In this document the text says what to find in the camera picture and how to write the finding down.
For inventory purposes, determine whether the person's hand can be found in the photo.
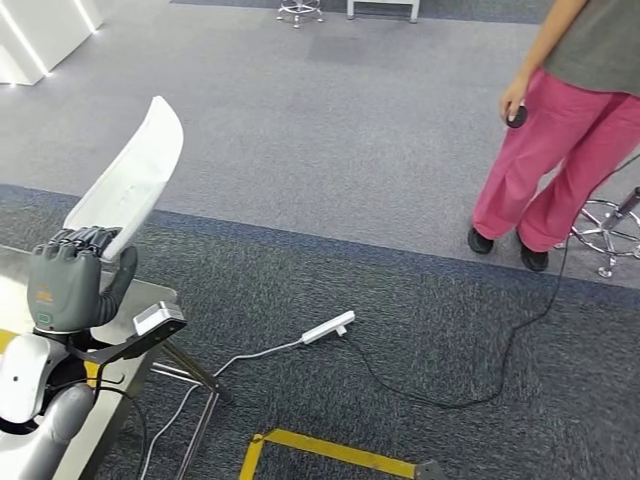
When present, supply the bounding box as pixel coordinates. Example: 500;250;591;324
499;69;531;124

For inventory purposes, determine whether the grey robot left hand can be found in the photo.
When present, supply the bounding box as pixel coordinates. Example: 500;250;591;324
26;225;139;335

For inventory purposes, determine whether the white plastic panel part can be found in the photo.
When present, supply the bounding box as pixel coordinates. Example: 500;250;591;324
63;95;185;263

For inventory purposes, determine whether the steel workbench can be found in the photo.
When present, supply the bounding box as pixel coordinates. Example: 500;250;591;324
0;245;236;480

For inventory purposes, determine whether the person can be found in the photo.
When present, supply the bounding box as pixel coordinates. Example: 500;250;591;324
467;0;640;273

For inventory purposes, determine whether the wide yellow tape outline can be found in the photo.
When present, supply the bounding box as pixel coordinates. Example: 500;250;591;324
0;329;101;390

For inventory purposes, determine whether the low white bench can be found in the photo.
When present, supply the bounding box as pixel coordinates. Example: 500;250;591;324
346;0;421;25

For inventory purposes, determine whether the chrome chair base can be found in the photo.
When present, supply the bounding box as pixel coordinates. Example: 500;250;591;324
553;187;640;280

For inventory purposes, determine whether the white lit plinth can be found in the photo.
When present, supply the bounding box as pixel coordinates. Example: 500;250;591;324
0;0;105;87

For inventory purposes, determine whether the chrome stool base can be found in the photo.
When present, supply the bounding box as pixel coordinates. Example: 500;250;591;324
276;0;325;30

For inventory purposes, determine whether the white power strip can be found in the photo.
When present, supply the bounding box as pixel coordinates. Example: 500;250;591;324
301;309;356;346

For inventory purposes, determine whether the yellow floor tape marking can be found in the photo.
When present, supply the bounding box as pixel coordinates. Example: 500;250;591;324
238;428;418;480

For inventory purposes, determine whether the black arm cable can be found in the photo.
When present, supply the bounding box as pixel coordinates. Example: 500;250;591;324
94;380;149;480

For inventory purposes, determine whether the white power strip cable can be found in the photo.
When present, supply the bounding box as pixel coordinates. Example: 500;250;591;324
139;337;306;480

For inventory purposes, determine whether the long black floor cable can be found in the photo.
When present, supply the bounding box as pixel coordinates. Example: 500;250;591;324
345;152;640;411

